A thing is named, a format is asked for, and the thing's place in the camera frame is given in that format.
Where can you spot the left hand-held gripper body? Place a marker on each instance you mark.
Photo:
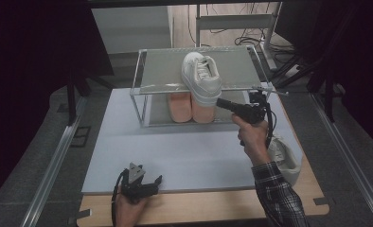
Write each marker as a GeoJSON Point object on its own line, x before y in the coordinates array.
{"type": "Point", "coordinates": [136, 186]}

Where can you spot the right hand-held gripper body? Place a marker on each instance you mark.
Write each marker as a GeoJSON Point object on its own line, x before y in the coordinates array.
{"type": "Point", "coordinates": [254, 112]}

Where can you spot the pink slipper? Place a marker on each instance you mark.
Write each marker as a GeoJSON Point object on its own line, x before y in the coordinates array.
{"type": "Point", "coordinates": [180, 108]}
{"type": "Point", "coordinates": [203, 114]}

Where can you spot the white sneaker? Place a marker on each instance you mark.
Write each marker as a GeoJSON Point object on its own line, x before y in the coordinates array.
{"type": "Point", "coordinates": [288, 164]}
{"type": "Point", "coordinates": [200, 78]}

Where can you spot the metal mesh shoe rack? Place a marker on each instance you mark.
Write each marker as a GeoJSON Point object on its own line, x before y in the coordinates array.
{"type": "Point", "coordinates": [162, 69]}

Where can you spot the person's right hand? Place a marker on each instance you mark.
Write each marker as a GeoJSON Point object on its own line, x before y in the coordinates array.
{"type": "Point", "coordinates": [254, 138]}

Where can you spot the person's left hand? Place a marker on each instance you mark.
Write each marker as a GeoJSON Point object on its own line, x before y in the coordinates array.
{"type": "Point", "coordinates": [129, 213]}

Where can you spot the light grey mat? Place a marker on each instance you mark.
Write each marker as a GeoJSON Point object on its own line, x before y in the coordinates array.
{"type": "Point", "coordinates": [181, 157]}

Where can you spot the black tape strip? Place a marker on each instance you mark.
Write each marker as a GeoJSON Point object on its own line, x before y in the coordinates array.
{"type": "Point", "coordinates": [82, 215]}
{"type": "Point", "coordinates": [321, 200]}

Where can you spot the black stand legs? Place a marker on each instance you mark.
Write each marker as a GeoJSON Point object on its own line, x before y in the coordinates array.
{"type": "Point", "coordinates": [328, 94]}
{"type": "Point", "coordinates": [71, 104]}

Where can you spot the dark curtain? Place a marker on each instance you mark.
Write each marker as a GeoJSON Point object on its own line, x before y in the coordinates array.
{"type": "Point", "coordinates": [364, 63]}
{"type": "Point", "coordinates": [26, 78]}

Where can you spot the white cabinet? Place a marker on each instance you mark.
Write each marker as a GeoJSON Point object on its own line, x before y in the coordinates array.
{"type": "Point", "coordinates": [131, 28]}

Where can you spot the metal stand frame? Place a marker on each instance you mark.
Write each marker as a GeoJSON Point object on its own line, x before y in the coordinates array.
{"type": "Point", "coordinates": [235, 21]}

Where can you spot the aluminium rail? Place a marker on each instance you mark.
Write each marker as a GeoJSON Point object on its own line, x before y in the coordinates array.
{"type": "Point", "coordinates": [53, 167]}
{"type": "Point", "coordinates": [348, 157]}

